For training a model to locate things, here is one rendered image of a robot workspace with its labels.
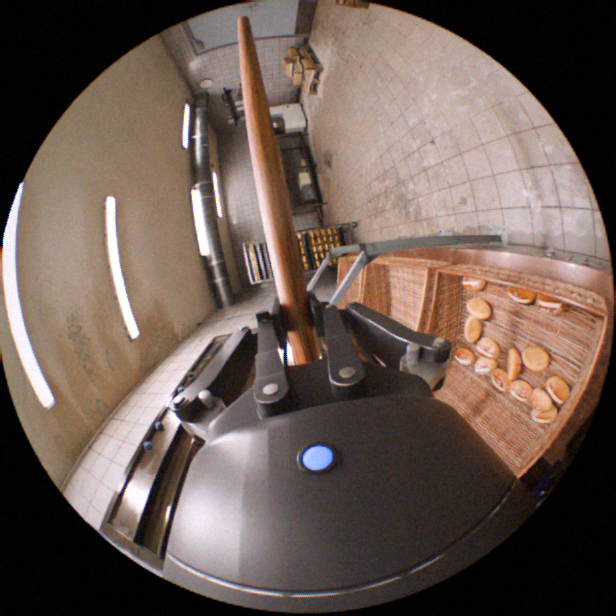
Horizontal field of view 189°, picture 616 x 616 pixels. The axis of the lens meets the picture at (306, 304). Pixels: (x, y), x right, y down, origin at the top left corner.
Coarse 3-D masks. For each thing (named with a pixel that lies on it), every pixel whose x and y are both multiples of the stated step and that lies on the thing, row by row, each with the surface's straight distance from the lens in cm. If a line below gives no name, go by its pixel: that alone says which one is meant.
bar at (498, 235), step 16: (400, 240) 67; (416, 240) 71; (432, 240) 77; (448, 240) 84; (464, 240) 93; (480, 240) 106; (496, 240) 124; (336, 256) 108; (368, 256) 61; (320, 272) 106; (352, 272) 60; (336, 304) 60; (320, 352) 44
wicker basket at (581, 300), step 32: (448, 288) 71; (544, 288) 51; (576, 288) 60; (448, 320) 75; (480, 320) 76; (512, 320) 69; (544, 320) 65; (576, 320) 63; (576, 352) 66; (480, 384) 81; (544, 384) 72; (576, 384) 64; (480, 416) 73; (512, 448) 71; (544, 448) 54
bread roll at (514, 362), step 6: (510, 354) 67; (516, 354) 67; (510, 360) 66; (516, 360) 66; (522, 360) 69; (510, 366) 67; (516, 366) 67; (510, 372) 68; (516, 372) 68; (510, 378) 70
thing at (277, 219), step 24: (240, 24) 65; (240, 48) 46; (264, 96) 29; (264, 120) 24; (264, 144) 22; (264, 168) 20; (264, 192) 19; (264, 216) 19; (288, 216) 19; (288, 240) 18; (288, 264) 18; (288, 288) 18; (288, 312) 19; (288, 336) 20; (312, 336) 20; (312, 360) 21
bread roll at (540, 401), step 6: (534, 390) 70; (540, 390) 68; (534, 396) 68; (540, 396) 66; (546, 396) 66; (534, 402) 67; (540, 402) 66; (546, 402) 65; (534, 408) 68; (540, 408) 66; (546, 408) 66
